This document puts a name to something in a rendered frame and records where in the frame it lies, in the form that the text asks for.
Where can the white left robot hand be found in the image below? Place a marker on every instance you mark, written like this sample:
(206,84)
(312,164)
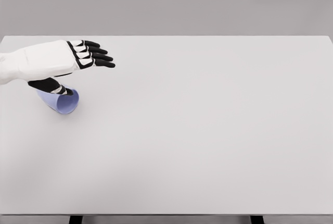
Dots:
(49,58)

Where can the light blue cup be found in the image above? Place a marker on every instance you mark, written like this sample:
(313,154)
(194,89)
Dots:
(65,102)

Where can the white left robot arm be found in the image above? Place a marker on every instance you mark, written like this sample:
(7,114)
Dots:
(9,66)

